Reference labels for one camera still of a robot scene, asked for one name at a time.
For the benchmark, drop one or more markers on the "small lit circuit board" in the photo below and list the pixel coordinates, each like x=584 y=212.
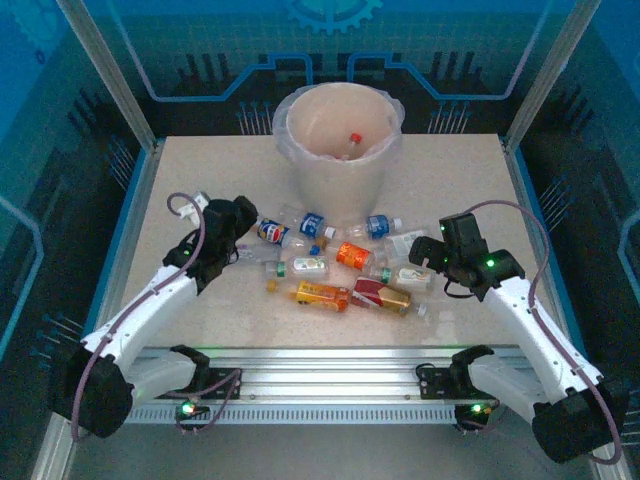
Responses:
x=189 y=409
x=475 y=409

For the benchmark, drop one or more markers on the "square clear bottle white label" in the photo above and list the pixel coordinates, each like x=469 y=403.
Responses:
x=400 y=245

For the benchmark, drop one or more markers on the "red gold label bottle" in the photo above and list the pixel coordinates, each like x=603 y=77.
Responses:
x=380 y=296

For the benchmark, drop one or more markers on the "green cap white label bottle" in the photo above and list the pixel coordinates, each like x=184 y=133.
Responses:
x=412 y=276
x=307 y=266

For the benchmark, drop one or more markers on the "orange label bottle gold cap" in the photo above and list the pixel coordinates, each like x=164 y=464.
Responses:
x=352 y=254

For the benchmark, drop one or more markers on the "yellow orange juice bottle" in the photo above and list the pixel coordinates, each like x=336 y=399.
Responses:
x=320 y=295

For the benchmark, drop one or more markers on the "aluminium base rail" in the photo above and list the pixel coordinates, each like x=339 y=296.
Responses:
x=325 y=375

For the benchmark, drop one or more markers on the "clear bottle blue label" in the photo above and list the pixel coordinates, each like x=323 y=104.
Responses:
x=311 y=224
x=377 y=226

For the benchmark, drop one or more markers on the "clear plastic bin liner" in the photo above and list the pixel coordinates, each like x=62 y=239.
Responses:
x=281 y=135

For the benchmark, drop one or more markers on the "red cap clear bottle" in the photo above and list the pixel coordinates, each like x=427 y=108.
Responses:
x=355 y=137

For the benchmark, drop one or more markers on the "plain clear plastic bottle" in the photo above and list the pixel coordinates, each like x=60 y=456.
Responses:
x=260 y=254

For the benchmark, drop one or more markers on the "blue table side rail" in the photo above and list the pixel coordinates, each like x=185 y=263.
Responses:
x=131 y=220
x=522 y=190

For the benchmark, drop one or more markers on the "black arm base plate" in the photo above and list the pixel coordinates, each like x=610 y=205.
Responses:
x=227 y=382
x=435 y=382

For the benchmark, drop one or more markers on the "aluminium frame beam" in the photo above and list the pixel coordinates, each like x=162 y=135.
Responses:
x=50 y=455

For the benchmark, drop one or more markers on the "ribbed round waste bin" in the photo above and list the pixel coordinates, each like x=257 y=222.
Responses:
x=340 y=195

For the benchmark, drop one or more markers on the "aluminium frame post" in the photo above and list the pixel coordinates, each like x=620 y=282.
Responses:
x=107 y=75
x=550 y=75

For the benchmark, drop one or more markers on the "Pepsi bottle blue cap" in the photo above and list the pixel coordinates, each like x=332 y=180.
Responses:
x=272 y=232

